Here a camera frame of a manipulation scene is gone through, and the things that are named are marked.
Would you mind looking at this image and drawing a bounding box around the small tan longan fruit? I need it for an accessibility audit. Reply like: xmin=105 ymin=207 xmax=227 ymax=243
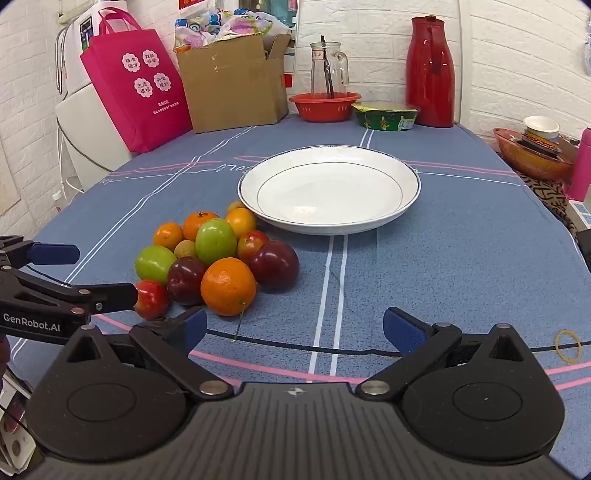
xmin=173 ymin=239 xmax=197 ymax=258

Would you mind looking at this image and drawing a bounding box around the red thermos jug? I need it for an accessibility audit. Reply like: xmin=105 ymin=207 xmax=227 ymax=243
xmin=406 ymin=15 xmax=455 ymax=128

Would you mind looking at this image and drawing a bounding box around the small yellow fruit behind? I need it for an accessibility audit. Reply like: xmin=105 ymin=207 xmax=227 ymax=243
xmin=228 ymin=200 xmax=245 ymax=213

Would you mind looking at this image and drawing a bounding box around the large orange with stem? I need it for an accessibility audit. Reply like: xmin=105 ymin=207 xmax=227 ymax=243
xmin=200 ymin=257 xmax=257 ymax=317

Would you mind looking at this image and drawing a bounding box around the white appliance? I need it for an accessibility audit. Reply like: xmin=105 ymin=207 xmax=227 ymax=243
xmin=55 ymin=1 xmax=133 ymax=191

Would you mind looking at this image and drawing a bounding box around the black cable on table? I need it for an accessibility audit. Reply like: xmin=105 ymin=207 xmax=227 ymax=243
xmin=204 ymin=327 xmax=591 ymax=358

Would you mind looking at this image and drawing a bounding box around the small orange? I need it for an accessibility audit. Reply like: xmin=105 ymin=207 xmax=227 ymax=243
xmin=152 ymin=222 xmax=184 ymax=251

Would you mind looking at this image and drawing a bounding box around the orange with black mark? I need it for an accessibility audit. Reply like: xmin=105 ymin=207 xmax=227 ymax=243
xmin=182 ymin=211 xmax=217 ymax=241

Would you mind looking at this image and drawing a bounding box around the small red apple front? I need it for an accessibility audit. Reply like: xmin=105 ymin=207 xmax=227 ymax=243
xmin=134 ymin=280 xmax=171 ymax=321

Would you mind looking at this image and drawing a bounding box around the yellow rubber band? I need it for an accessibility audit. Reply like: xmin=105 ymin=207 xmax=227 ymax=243
xmin=554 ymin=329 xmax=583 ymax=365

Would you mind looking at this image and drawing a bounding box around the green instant noodle bowl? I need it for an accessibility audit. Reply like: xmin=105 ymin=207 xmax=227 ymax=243
xmin=353 ymin=101 xmax=420 ymax=132

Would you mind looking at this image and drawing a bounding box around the red yellow apple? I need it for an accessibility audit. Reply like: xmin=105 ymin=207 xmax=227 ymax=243
xmin=236 ymin=230 xmax=270 ymax=264

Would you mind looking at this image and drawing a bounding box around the cardboard box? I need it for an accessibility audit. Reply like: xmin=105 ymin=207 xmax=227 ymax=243
xmin=177 ymin=34 xmax=291 ymax=133

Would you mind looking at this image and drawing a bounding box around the pink tote bag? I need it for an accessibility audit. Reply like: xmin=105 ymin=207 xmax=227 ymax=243
xmin=81 ymin=7 xmax=192 ymax=154

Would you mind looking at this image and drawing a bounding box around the green apple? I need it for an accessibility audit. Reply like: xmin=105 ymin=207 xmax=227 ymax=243
xmin=134 ymin=245 xmax=177 ymax=285
xmin=195 ymin=218 xmax=238 ymax=265

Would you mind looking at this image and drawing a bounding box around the white plate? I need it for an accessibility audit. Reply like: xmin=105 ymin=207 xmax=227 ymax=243
xmin=238 ymin=145 xmax=422 ymax=236

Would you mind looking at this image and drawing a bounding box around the black spoon in pitcher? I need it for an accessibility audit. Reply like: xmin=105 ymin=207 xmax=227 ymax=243
xmin=320 ymin=35 xmax=335 ymax=99

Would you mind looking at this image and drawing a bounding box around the white cup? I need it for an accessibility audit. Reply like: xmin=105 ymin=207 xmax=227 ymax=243
xmin=524 ymin=115 xmax=560 ymax=142

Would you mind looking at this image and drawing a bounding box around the floral cloth bundle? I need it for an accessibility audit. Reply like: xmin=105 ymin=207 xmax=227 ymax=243
xmin=173 ymin=9 xmax=290 ymax=52

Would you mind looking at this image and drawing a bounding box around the red plastic basket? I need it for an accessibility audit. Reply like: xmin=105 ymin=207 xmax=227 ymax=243
xmin=290 ymin=92 xmax=362 ymax=123

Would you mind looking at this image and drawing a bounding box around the pink bottle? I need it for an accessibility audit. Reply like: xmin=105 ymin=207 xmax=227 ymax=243
xmin=566 ymin=128 xmax=591 ymax=201

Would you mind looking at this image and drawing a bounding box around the glass pitcher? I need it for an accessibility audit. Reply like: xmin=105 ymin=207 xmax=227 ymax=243
xmin=311 ymin=38 xmax=349 ymax=98

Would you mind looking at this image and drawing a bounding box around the dark red plum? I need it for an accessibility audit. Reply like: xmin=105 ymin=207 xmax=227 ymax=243
xmin=166 ymin=257 xmax=207 ymax=306
xmin=249 ymin=240 xmax=300 ymax=292

